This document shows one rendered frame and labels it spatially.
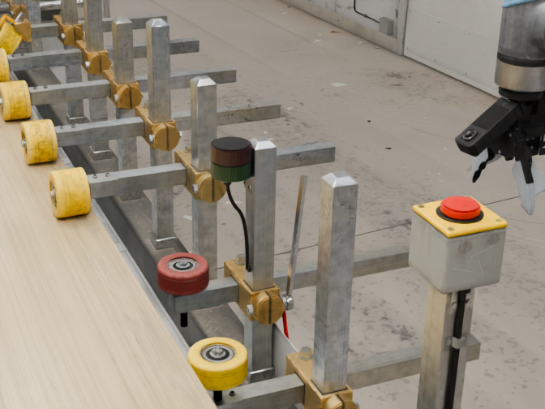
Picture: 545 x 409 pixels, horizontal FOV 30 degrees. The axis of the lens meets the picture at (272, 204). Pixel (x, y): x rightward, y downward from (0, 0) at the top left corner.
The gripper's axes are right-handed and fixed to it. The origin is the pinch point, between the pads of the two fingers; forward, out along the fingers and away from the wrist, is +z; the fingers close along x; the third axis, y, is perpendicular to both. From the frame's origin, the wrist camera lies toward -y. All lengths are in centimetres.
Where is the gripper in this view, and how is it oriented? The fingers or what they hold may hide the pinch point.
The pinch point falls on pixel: (497, 200)
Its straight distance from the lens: 177.6
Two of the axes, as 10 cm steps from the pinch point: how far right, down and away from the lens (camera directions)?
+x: -4.8, -3.8, 7.9
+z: -0.2, 9.1, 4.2
